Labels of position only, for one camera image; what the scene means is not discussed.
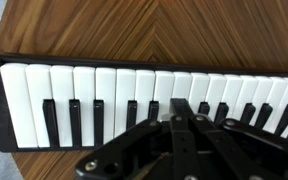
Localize black and white piano keyboard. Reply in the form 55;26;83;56
0;53;288;152

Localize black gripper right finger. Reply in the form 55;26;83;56
191;114;288;180

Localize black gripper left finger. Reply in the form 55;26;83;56
76;98;204;180

